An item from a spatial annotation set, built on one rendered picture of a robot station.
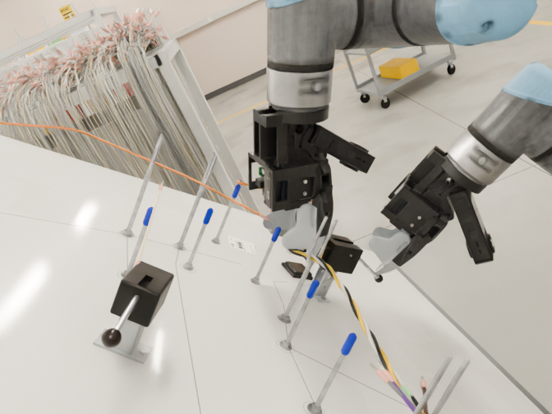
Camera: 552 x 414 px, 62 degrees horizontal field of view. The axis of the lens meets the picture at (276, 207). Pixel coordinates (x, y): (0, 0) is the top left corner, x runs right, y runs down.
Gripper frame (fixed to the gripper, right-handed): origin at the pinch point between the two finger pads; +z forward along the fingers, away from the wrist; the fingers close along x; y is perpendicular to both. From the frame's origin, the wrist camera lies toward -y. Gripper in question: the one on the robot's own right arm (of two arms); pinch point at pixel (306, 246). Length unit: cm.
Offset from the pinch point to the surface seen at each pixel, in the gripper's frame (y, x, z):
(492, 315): -118, -45, 90
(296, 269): -1.3, -5.1, 7.3
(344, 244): -5.4, 1.3, 0.4
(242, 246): 4.5, -12.4, 5.7
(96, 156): 20, -70, 8
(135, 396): 26.7, 19.5, -4.6
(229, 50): -281, -754, 91
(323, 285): -2.4, 1.1, 6.7
